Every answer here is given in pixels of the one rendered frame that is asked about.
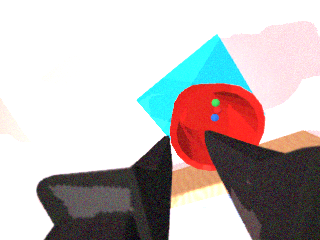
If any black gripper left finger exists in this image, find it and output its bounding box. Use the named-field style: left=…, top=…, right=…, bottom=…
left=36, top=135, right=173, bottom=240

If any small blue ball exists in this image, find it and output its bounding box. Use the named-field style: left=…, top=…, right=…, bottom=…
left=211, top=114, right=219, bottom=122

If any tan rectangular block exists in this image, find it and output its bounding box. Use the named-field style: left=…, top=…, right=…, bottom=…
left=171, top=130, right=320, bottom=209

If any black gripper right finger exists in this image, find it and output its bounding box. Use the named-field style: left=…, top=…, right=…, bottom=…
left=204, top=130, right=320, bottom=240

